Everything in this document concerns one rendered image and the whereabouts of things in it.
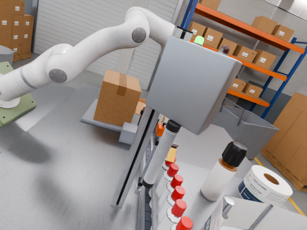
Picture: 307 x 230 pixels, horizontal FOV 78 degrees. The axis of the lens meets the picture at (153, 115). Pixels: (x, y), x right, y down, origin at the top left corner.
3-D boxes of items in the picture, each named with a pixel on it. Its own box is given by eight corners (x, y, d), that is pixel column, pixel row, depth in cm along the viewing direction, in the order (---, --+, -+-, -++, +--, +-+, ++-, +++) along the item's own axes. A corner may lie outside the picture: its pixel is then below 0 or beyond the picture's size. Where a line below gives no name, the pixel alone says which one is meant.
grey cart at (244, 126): (229, 145, 381) (255, 103, 345) (253, 167, 330) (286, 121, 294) (195, 142, 341) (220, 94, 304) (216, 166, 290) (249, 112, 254)
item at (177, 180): (164, 226, 67) (187, 185, 60) (150, 224, 66) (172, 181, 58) (162, 213, 72) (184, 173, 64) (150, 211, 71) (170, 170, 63)
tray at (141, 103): (163, 122, 161) (165, 118, 159) (134, 113, 156) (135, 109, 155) (161, 108, 188) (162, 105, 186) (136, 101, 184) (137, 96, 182)
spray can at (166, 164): (158, 202, 76) (177, 164, 68) (146, 196, 76) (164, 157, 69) (161, 194, 80) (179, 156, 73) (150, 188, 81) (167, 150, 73)
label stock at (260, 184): (277, 223, 89) (296, 203, 84) (236, 198, 95) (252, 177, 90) (272, 198, 107) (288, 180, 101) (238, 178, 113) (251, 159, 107)
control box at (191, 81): (198, 136, 45) (238, 60, 38) (143, 104, 52) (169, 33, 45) (209, 127, 54) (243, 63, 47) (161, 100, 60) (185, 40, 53)
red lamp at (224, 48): (226, 56, 44) (231, 46, 44) (216, 52, 45) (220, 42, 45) (228, 57, 47) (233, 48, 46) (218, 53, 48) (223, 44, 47)
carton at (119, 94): (129, 128, 127) (141, 91, 117) (92, 119, 121) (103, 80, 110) (128, 109, 154) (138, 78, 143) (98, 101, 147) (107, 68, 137)
